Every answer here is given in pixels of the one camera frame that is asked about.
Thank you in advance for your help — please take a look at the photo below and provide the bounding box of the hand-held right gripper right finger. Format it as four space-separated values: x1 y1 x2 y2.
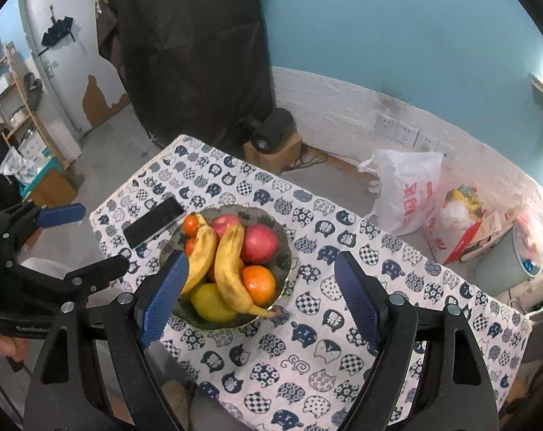
333 251 499 431

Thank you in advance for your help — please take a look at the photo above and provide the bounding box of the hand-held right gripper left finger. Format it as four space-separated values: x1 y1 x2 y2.
24 250 190 431

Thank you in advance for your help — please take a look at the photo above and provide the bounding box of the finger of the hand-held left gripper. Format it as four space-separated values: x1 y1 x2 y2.
11 255 131 295
0 202 87 252

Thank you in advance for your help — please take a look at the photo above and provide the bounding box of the yellow-green pear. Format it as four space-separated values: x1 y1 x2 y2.
190 283 238 323

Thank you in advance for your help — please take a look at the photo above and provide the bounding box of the short yellow banana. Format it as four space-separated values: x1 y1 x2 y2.
180 213 218 297

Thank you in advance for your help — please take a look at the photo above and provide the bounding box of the long yellow banana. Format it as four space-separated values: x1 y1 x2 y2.
214 224 281 319

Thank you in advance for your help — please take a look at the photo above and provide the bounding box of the large orange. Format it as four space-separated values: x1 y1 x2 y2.
242 265 277 305

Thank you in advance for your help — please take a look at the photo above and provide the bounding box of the red apple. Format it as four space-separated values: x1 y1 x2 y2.
210 214 244 240
240 225 281 265

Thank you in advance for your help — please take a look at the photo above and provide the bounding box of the green glass bowl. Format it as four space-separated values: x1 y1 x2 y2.
159 204 299 330

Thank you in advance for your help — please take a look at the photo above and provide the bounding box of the person's left hand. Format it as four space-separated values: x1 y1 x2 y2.
0 327 30 362

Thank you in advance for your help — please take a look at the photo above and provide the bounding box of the clear plastic bag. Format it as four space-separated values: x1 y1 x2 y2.
0 146 36 185

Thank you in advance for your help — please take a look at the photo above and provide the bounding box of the black smartphone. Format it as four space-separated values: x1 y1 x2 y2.
123 196 185 249

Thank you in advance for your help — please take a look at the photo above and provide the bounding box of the cat print tablecloth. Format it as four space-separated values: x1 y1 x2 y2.
89 135 535 431

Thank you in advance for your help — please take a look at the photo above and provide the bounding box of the wooden shelf rack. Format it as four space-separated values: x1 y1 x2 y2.
0 31 81 207

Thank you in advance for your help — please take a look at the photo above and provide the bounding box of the white plastic bag red print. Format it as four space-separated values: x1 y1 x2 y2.
358 148 445 236

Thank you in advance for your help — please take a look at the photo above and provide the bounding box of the white door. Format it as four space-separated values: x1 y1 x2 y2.
18 0 133 138

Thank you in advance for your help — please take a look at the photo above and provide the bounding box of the crumpled white plastic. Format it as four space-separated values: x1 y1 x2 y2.
442 200 474 227

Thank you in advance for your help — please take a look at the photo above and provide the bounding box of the pale blue waste bin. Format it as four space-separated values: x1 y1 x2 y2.
473 222 543 295

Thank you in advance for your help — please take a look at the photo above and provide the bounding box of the black folded umbrella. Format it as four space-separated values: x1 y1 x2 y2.
38 15 77 57

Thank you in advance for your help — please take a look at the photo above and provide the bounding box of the pink plastic bag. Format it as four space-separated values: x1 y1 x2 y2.
514 209 543 270

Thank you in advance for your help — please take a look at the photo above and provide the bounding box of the black cloth cover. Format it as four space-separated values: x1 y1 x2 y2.
96 0 274 149

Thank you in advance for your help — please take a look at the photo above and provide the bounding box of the black cable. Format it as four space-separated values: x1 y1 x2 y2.
283 144 328 172

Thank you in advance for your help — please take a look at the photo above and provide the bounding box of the white wall socket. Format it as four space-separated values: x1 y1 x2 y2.
415 132 438 153
395 123 419 147
435 141 456 164
376 114 398 138

